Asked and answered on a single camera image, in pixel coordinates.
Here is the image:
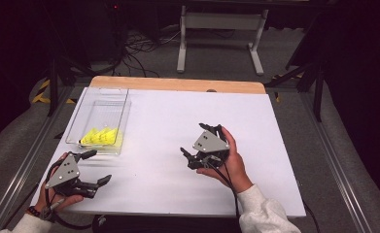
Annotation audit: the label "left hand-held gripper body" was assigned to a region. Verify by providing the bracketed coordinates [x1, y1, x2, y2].
[45, 150, 98, 199]

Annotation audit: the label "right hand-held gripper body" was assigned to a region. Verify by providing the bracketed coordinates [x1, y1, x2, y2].
[187, 124, 231, 171]

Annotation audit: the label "yellow plastic shuttlecock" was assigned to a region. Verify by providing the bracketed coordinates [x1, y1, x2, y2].
[79, 127, 99, 146]
[104, 127, 124, 148]
[93, 126, 111, 146]

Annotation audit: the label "clear plastic box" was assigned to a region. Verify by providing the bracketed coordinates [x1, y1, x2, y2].
[65, 86, 132, 156]

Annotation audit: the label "person's left hand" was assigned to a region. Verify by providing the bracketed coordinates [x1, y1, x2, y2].
[35, 151, 85, 213]

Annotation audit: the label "person's right hand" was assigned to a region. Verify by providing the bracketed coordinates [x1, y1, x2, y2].
[195, 125, 254, 194]

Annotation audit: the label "white table cover sheet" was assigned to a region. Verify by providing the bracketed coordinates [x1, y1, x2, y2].
[30, 86, 307, 217]

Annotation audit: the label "dark wristband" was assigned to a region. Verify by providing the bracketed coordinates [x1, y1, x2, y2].
[25, 205, 57, 222]

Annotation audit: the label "wooden table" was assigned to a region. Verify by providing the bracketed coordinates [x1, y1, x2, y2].
[89, 76, 267, 95]

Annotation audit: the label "yellow black floor tape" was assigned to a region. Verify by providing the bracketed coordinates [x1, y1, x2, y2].
[31, 79, 77, 105]

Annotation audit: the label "black stand legs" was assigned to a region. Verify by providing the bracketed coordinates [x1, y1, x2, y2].
[46, 54, 96, 117]
[264, 61, 325, 122]

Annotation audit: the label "white metal stand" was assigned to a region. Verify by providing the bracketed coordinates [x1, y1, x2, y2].
[176, 4, 269, 76]

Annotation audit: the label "aluminium floor rail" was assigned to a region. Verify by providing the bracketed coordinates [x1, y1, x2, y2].
[298, 91, 378, 233]
[0, 85, 79, 233]

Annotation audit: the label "right hand-held gripper black cable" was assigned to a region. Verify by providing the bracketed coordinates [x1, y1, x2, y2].
[206, 159, 241, 219]

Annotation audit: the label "hand-held gripper black cable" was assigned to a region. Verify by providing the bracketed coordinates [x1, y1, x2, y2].
[206, 159, 241, 219]
[43, 161, 96, 231]

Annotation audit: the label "left hand-held gripper black cable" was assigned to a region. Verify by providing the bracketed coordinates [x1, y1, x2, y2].
[43, 161, 96, 231]

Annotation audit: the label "bundle of black floor cables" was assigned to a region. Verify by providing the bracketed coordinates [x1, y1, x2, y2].
[111, 28, 182, 79]

